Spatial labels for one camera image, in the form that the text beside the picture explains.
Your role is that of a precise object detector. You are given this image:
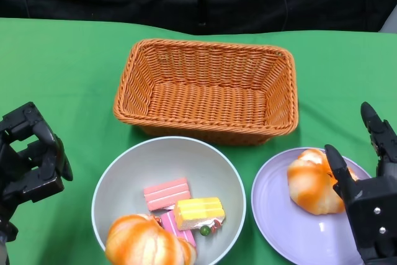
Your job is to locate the magenta pink striped cake slice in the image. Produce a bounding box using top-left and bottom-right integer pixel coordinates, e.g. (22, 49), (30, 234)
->
(159, 210), (197, 249)

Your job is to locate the green tablecloth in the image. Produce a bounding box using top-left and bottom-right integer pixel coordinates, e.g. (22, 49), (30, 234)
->
(0, 18), (397, 265)

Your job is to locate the orange bread with torn top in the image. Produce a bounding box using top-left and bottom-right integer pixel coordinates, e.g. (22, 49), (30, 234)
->
(287, 148), (362, 215)

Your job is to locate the lavender plate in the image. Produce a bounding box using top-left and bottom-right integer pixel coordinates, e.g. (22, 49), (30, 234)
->
(250, 146), (378, 265)

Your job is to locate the orange wicker basket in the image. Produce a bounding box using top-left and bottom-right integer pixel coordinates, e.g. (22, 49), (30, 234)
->
(113, 38), (298, 146)

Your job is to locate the pale grey bowl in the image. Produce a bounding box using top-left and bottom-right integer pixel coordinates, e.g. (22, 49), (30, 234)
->
(91, 136), (248, 265)

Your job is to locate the yellow cake slice with cream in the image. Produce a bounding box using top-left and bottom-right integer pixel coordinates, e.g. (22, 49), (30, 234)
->
(173, 197), (226, 236)

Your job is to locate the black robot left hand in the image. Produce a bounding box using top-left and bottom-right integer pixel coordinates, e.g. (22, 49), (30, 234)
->
(0, 101), (74, 219)

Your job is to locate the round orange striped bread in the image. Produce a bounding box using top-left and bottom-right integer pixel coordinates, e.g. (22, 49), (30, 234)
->
(104, 214), (198, 265)

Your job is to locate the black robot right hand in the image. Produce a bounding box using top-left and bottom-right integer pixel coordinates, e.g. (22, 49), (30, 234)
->
(324, 101), (397, 261)

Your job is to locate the salmon pink striped cake slice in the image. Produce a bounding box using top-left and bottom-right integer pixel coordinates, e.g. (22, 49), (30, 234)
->
(143, 177), (190, 213)

